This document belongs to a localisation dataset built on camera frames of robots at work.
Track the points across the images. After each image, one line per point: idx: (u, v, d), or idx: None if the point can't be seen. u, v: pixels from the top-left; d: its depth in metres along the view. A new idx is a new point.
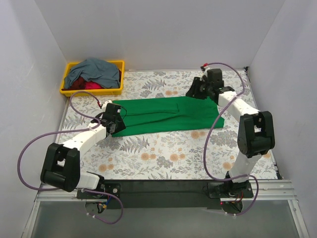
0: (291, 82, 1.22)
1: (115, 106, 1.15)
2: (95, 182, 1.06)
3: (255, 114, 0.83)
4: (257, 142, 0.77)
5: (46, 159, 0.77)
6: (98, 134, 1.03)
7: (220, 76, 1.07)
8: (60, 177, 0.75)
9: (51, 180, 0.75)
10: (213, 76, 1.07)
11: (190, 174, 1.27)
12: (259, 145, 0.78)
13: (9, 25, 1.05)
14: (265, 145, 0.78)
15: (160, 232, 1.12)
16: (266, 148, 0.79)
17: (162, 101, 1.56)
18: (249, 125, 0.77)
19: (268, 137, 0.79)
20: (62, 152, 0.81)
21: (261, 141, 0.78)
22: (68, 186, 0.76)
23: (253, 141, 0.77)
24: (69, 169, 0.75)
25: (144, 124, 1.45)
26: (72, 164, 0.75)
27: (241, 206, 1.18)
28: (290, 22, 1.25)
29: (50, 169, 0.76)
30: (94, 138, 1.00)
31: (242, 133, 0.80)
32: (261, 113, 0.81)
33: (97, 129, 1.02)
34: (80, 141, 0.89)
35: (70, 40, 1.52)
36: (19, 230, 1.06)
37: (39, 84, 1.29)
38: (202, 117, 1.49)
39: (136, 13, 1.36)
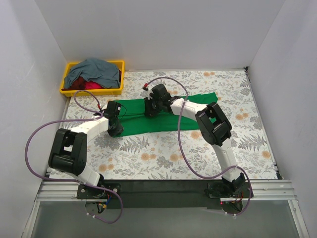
0: (290, 82, 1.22)
1: (117, 104, 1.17)
2: (95, 178, 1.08)
3: (206, 107, 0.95)
4: (217, 129, 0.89)
5: (54, 143, 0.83)
6: (102, 125, 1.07)
7: (165, 89, 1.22)
8: (67, 160, 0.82)
9: (59, 162, 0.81)
10: (160, 91, 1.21)
11: (190, 174, 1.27)
12: (221, 131, 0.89)
13: (9, 25, 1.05)
14: (224, 128, 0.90)
15: (160, 232, 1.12)
16: (226, 129, 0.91)
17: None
18: (205, 119, 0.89)
19: (223, 121, 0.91)
20: (69, 137, 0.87)
21: (220, 127, 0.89)
22: (74, 170, 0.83)
23: (215, 129, 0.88)
24: (78, 151, 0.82)
25: (144, 124, 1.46)
26: (80, 147, 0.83)
27: (241, 206, 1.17)
28: (289, 22, 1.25)
29: (58, 152, 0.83)
30: (98, 127, 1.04)
31: (204, 129, 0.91)
32: (210, 105, 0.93)
33: (101, 120, 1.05)
34: (86, 127, 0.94)
35: (70, 40, 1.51)
36: (19, 230, 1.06)
37: (39, 84, 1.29)
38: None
39: (137, 12, 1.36)
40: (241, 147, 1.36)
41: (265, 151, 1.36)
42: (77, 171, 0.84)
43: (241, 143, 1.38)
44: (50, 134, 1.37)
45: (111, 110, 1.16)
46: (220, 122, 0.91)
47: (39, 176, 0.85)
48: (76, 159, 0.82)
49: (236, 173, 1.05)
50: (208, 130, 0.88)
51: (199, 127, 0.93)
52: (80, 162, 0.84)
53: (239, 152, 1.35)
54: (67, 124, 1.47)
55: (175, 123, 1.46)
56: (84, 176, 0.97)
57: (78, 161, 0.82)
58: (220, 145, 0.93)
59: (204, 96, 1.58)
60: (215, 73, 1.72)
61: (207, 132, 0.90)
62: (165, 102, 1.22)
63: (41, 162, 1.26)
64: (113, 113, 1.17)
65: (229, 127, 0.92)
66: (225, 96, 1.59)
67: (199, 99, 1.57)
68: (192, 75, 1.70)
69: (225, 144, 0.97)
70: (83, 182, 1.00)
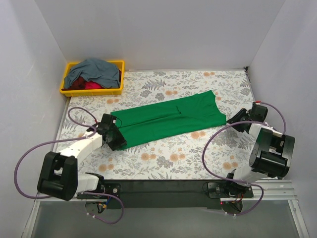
0: (291, 82, 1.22)
1: (111, 117, 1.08)
2: (94, 182, 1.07)
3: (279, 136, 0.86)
4: (268, 156, 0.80)
5: (42, 168, 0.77)
6: (95, 141, 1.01)
7: (262, 113, 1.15)
8: (58, 186, 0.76)
9: (49, 189, 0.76)
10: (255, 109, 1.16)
11: (190, 174, 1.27)
12: (269, 161, 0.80)
13: (9, 24, 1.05)
14: (276, 164, 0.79)
15: (160, 233, 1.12)
16: (277, 167, 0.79)
17: (162, 106, 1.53)
18: (266, 138, 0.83)
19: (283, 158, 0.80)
20: (59, 160, 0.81)
21: (273, 157, 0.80)
22: (66, 195, 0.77)
23: (265, 153, 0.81)
24: (68, 178, 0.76)
25: (143, 131, 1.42)
26: (70, 173, 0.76)
27: (241, 206, 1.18)
28: (289, 22, 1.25)
29: (47, 179, 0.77)
30: (90, 146, 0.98)
31: (256, 146, 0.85)
32: (284, 137, 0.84)
33: (94, 137, 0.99)
34: (77, 148, 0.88)
35: (70, 40, 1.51)
36: (18, 230, 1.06)
37: (39, 84, 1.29)
38: (202, 117, 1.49)
39: (136, 12, 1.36)
40: (241, 147, 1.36)
41: None
42: (67, 197, 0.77)
43: (241, 143, 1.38)
44: (50, 134, 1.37)
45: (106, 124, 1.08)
46: (278, 156, 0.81)
47: (30, 198, 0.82)
48: (66, 186, 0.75)
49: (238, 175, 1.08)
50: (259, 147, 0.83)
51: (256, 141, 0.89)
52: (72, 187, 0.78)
53: (239, 152, 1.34)
54: (67, 124, 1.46)
55: (177, 126, 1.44)
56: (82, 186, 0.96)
57: (68, 187, 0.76)
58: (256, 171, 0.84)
59: (203, 97, 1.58)
60: (215, 73, 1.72)
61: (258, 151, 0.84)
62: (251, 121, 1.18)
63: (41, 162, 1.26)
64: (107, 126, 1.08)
65: (283, 170, 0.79)
66: (225, 97, 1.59)
67: (199, 99, 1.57)
68: (192, 75, 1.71)
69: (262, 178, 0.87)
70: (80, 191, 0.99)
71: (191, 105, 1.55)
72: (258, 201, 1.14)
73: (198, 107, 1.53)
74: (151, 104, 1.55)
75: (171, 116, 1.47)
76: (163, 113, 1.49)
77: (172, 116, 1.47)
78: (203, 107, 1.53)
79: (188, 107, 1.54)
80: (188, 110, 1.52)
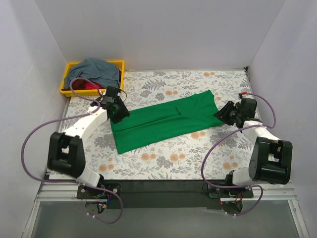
0: (291, 82, 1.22)
1: (116, 90, 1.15)
2: (95, 178, 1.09)
3: (275, 142, 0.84)
4: (268, 169, 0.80)
5: (50, 148, 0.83)
6: (99, 118, 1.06)
7: (252, 107, 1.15)
8: (65, 164, 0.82)
9: (58, 168, 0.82)
10: (246, 104, 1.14)
11: (190, 174, 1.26)
12: (270, 174, 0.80)
13: (9, 25, 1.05)
14: (277, 175, 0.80)
15: (160, 233, 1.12)
16: (278, 178, 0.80)
17: (161, 107, 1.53)
18: (265, 150, 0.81)
19: (282, 167, 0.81)
20: (65, 140, 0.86)
21: (273, 169, 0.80)
22: (74, 172, 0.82)
23: (265, 166, 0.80)
24: (74, 157, 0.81)
25: (143, 131, 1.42)
26: (75, 151, 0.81)
27: (241, 206, 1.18)
28: (289, 22, 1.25)
29: (56, 158, 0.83)
30: (95, 122, 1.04)
31: (255, 157, 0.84)
32: (281, 143, 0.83)
33: (97, 113, 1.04)
34: (81, 127, 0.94)
35: (70, 40, 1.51)
36: (19, 230, 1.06)
37: (39, 85, 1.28)
38: (202, 117, 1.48)
39: (136, 12, 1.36)
40: (241, 147, 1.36)
41: None
42: (75, 174, 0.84)
43: (241, 143, 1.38)
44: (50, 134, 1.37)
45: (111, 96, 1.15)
46: (277, 167, 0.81)
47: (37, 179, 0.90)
48: (73, 164, 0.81)
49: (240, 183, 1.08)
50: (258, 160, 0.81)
51: (253, 150, 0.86)
52: (78, 164, 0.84)
53: (239, 152, 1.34)
54: (67, 124, 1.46)
55: (178, 127, 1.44)
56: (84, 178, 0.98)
57: (75, 165, 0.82)
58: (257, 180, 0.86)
59: (203, 96, 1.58)
60: (215, 73, 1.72)
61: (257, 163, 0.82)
62: (243, 117, 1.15)
63: (41, 162, 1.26)
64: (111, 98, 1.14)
65: (283, 180, 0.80)
66: (225, 97, 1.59)
67: (198, 99, 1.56)
68: (192, 75, 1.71)
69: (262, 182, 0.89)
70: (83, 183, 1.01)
71: (191, 106, 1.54)
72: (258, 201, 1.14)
73: (198, 107, 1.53)
74: (150, 106, 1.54)
75: (171, 117, 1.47)
76: (163, 115, 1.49)
77: (172, 117, 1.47)
78: (203, 106, 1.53)
79: (188, 106, 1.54)
80: (187, 111, 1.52)
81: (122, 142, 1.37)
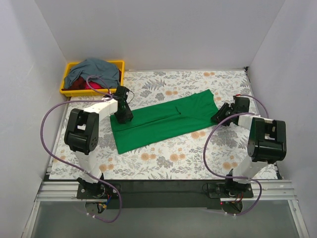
0: (291, 82, 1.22)
1: (126, 89, 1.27)
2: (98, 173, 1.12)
3: (270, 122, 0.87)
4: (265, 144, 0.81)
5: (69, 122, 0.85)
6: (111, 106, 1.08)
7: (246, 104, 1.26)
8: (81, 138, 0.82)
9: (74, 140, 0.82)
10: (240, 101, 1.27)
11: (190, 174, 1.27)
12: (267, 149, 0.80)
13: (9, 25, 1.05)
14: (274, 150, 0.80)
15: (160, 233, 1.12)
16: (275, 153, 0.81)
17: (161, 107, 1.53)
18: (260, 127, 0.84)
19: (279, 143, 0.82)
20: (82, 118, 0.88)
21: (270, 145, 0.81)
22: (89, 146, 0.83)
23: (262, 142, 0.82)
24: (91, 129, 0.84)
25: (142, 131, 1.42)
26: (93, 124, 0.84)
27: (241, 206, 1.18)
28: (289, 22, 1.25)
29: (73, 131, 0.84)
30: (108, 109, 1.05)
31: (252, 136, 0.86)
32: (275, 122, 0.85)
33: (111, 101, 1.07)
34: (97, 108, 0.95)
35: (70, 40, 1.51)
36: (18, 230, 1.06)
37: (39, 84, 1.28)
38: (201, 117, 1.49)
39: (136, 12, 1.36)
40: (241, 148, 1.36)
41: None
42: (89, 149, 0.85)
43: (241, 143, 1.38)
44: (50, 134, 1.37)
45: (120, 94, 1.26)
46: (273, 143, 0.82)
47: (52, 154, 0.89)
48: (89, 137, 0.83)
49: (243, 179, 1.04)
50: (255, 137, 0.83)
51: (250, 132, 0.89)
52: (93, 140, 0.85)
53: (239, 152, 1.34)
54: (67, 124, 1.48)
55: (178, 127, 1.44)
56: (91, 163, 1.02)
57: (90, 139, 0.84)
58: (255, 160, 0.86)
59: (202, 96, 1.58)
60: (215, 73, 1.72)
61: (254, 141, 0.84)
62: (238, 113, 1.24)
63: (41, 162, 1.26)
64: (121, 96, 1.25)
65: (280, 154, 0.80)
66: (225, 97, 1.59)
67: (198, 99, 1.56)
68: (192, 75, 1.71)
69: (260, 163, 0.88)
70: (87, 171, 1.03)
71: (191, 106, 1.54)
72: (256, 201, 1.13)
73: (198, 106, 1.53)
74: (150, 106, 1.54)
75: (171, 117, 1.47)
76: (163, 115, 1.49)
77: (171, 117, 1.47)
78: (203, 106, 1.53)
79: (188, 106, 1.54)
80: (187, 110, 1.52)
81: (122, 142, 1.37)
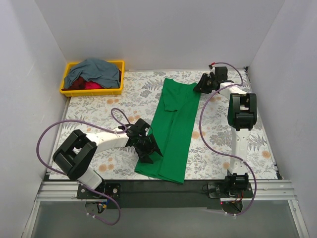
0: (291, 82, 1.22)
1: (145, 123, 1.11)
2: (95, 184, 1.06)
3: (243, 95, 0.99)
4: (241, 116, 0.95)
5: (66, 140, 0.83)
6: (120, 140, 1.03)
7: (225, 72, 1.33)
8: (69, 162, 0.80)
9: (63, 161, 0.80)
10: (219, 71, 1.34)
11: (190, 174, 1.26)
12: (243, 119, 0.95)
13: (9, 25, 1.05)
14: (248, 118, 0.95)
15: (160, 233, 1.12)
16: (249, 121, 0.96)
17: (161, 116, 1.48)
18: (236, 101, 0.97)
19: (251, 113, 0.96)
20: (82, 141, 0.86)
21: (245, 114, 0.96)
22: (73, 174, 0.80)
23: (239, 113, 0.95)
24: (81, 158, 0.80)
25: (174, 150, 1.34)
26: (86, 155, 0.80)
27: (241, 206, 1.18)
28: (290, 22, 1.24)
29: (65, 151, 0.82)
30: (114, 142, 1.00)
31: (230, 109, 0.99)
32: (248, 94, 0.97)
33: (121, 135, 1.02)
34: (101, 138, 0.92)
35: (70, 40, 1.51)
36: (19, 230, 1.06)
37: (39, 84, 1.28)
38: (188, 100, 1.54)
39: (136, 12, 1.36)
40: None
41: (265, 151, 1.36)
42: (73, 176, 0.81)
43: None
44: (50, 134, 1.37)
45: (137, 128, 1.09)
46: (247, 112, 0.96)
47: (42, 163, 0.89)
48: (76, 166, 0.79)
49: (241, 169, 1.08)
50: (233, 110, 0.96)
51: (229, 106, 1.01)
52: (81, 168, 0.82)
53: None
54: (67, 125, 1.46)
55: (185, 124, 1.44)
56: (83, 179, 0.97)
57: (78, 167, 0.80)
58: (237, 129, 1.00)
59: (168, 87, 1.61)
60: None
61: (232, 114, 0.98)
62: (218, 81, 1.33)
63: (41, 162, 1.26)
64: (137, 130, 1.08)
65: (253, 121, 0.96)
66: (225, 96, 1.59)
67: (170, 89, 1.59)
68: (192, 75, 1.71)
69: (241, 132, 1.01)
70: (81, 183, 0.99)
71: (173, 99, 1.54)
72: (252, 199, 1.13)
73: (186, 101, 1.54)
74: (152, 118, 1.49)
75: (174, 120, 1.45)
76: (169, 125, 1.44)
77: (174, 120, 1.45)
78: (190, 99, 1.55)
79: (178, 102, 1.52)
80: (176, 104, 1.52)
81: (169, 171, 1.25)
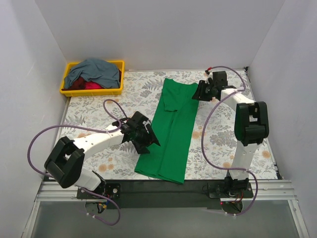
0: (291, 82, 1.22)
1: (142, 117, 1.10)
2: (94, 185, 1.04)
3: (252, 104, 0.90)
4: (252, 129, 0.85)
5: (54, 149, 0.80)
6: (114, 139, 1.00)
7: (224, 77, 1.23)
8: (59, 171, 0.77)
9: (53, 170, 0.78)
10: (218, 76, 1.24)
11: (190, 174, 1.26)
12: (254, 132, 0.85)
13: (9, 25, 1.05)
14: (259, 132, 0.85)
15: (160, 233, 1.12)
16: (260, 135, 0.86)
17: (161, 116, 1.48)
18: (245, 112, 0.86)
19: (262, 125, 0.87)
20: (71, 147, 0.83)
21: (254, 127, 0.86)
22: (65, 182, 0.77)
23: (248, 127, 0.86)
24: (70, 166, 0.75)
25: (175, 150, 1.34)
26: (74, 163, 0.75)
27: (241, 206, 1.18)
28: (290, 22, 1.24)
29: (54, 160, 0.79)
30: (107, 142, 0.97)
31: (238, 120, 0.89)
32: (257, 103, 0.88)
33: (113, 134, 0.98)
34: (91, 142, 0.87)
35: (70, 40, 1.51)
36: (19, 230, 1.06)
37: (39, 84, 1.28)
38: (188, 100, 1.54)
39: (136, 12, 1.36)
40: None
41: (265, 151, 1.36)
42: (65, 185, 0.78)
43: None
44: (50, 134, 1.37)
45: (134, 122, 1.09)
46: (257, 125, 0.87)
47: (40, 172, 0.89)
48: (66, 174, 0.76)
49: (243, 175, 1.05)
50: (242, 123, 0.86)
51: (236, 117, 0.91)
52: (72, 176, 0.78)
53: None
54: (67, 125, 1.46)
55: (185, 124, 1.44)
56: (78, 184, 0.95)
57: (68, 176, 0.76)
58: (244, 145, 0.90)
59: (168, 87, 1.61)
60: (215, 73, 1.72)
61: (240, 127, 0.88)
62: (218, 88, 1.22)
63: (41, 162, 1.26)
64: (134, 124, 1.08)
65: (264, 135, 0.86)
66: None
67: (170, 89, 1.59)
68: (192, 75, 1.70)
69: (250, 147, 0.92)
70: (79, 186, 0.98)
71: (173, 99, 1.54)
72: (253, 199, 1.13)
73: (186, 101, 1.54)
74: (152, 118, 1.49)
75: (174, 120, 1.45)
76: (169, 125, 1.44)
77: (174, 120, 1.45)
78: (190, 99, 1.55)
79: (178, 102, 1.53)
80: (176, 104, 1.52)
81: (169, 171, 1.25)
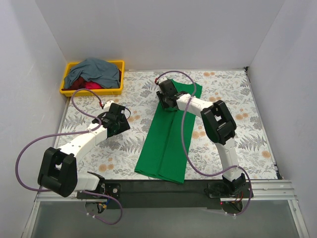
0: (291, 82, 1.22)
1: (120, 107, 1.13)
2: (93, 184, 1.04)
3: (211, 105, 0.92)
4: (223, 129, 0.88)
5: (42, 163, 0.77)
6: (99, 136, 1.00)
7: (172, 85, 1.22)
8: (56, 182, 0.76)
9: (48, 184, 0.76)
10: (166, 87, 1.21)
11: (190, 174, 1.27)
12: (226, 130, 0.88)
13: (9, 24, 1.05)
14: (229, 127, 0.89)
15: (160, 232, 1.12)
16: (231, 129, 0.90)
17: (161, 116, 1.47)
18: (211, 116, 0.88)
19: (229, 120, 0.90)
20: (60, 155, 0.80)
21: (224, 126, 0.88)
22: (64, 190, 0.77)
23: (219, 128, 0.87)
24: (66, 174, 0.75)
25: (174, 150, 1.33)
26: (68, 170, 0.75)
27: (241, 206, 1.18)
28: (290, 21, 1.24)
29: (47, 174, 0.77)
30: (94, 140, 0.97)
31: (207, 126, 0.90)
32: (217, 103, 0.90)
33: (97, 131, 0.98)
34: (78, 145, 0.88)
35: (70, 39, 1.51)
36: (19, 230, 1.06)
37: (39, 84, 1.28)
38: None
39: (136, 12, 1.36)
40: (241, 147, 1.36)
41: (265, 151, 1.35)
42: (65, 193, 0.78)
43: (241, 143, 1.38)
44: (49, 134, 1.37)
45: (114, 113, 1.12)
46: (225, 122, 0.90)
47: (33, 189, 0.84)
48: (64, 183, 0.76)
49: (237, 173, 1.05)
50: (213, 128, 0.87)
51: (203, 123, 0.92)
52: (70, 181, 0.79)
53: (239, 152, 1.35)
54: (67, 125, 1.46)
55: (185, 124, 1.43)
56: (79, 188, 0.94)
57: (66, 183, 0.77)
58: (223, 144, 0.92)
59: None
60: (215, 73, 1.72)
61: (211, 131, 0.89)
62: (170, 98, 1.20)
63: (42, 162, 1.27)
64: (114, 115, 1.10)
65: (234, 126, 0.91)
66: (225, 96, 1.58)
67: None
68: (192, 75, 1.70)
69: (229, 143, 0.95)
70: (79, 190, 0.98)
71: None
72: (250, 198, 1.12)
73: None
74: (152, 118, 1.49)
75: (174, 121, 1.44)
76: (169, 125, 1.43)
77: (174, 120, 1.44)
78: None
79: None
80: None
81: (169, 171, 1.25)
